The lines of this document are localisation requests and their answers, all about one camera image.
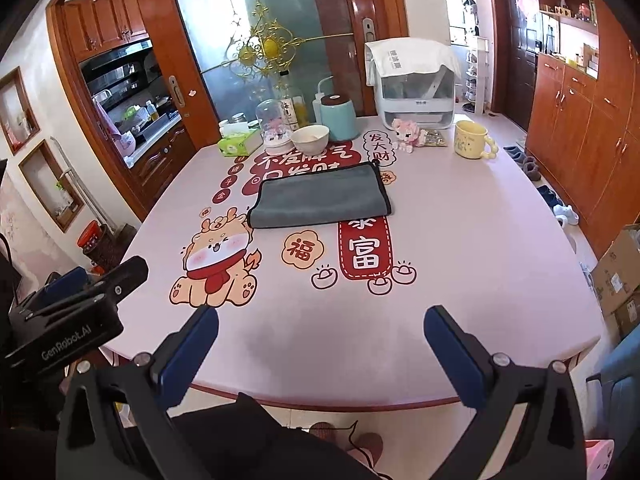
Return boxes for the white bowl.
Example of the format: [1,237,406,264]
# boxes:
[290,125,331,157]

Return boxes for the clear glass bottle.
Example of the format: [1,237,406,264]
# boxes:
[273,70,306,131]

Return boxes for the white countertop appliance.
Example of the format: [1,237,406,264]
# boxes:
[372,67,457,131]

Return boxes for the white cloth cover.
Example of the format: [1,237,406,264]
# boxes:
[364,37,462,87]

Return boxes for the gold door ornament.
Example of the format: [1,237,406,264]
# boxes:
[225,2,307,81]

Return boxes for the cardboard box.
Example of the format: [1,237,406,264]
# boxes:
[590,224,640,317]
[612,290,640,343]

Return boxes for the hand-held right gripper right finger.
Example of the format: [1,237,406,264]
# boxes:
[424,305,588,480]

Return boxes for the glass dome ornament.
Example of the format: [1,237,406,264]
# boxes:
[255,99,293,156]

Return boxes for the teal canister with brown lid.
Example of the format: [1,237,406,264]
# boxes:
[319,93,360,142]

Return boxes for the white squeeze bottle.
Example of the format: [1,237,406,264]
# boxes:
[312,76,335,127]

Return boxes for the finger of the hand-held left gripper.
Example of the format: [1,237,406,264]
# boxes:
[20,266,91,318]
[85,256,149,311]

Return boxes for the person's dark trousers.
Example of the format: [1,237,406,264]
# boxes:
[170,392,381,480]

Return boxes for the dark entrance door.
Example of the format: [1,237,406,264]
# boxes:
[487,0,542,132]

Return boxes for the yellow mug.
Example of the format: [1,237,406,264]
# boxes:
[453,120,500,161]

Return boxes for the blue shoe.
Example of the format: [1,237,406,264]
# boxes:
[535,185,563,209]

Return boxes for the frosted glass sliding door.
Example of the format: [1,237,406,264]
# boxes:
[165,0,381,126]

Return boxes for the person's pink slipper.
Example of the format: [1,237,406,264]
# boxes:
[309,422,358,450]
[345,432,386,477]

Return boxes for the white shoe rack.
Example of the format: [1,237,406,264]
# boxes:
[462,35,492,116]

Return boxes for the pink printed tablecloth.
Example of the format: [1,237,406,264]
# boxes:
[107,115,603,408]

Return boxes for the grey towel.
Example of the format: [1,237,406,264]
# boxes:
[246,159,392,230]

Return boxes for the pink plush toy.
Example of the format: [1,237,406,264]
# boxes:
[391,118,427,155]

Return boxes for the white shoe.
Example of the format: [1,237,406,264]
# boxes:
[552,204,581,228]

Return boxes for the wooden kitchen cabinet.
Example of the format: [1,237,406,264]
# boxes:
[60,0,151,63]

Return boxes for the green tissue box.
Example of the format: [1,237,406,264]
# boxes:
[216,131,264,157]

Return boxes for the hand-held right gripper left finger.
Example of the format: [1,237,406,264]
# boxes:
[56,305,221,480]

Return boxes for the wooden wall cabinet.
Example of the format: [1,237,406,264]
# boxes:
[525,0,640,261]

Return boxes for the blue chair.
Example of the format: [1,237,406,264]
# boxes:
[586,335,640,441]

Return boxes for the wooden framed wall niche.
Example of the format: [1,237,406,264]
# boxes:
[0,66,42,156]
[19,139,86,233]

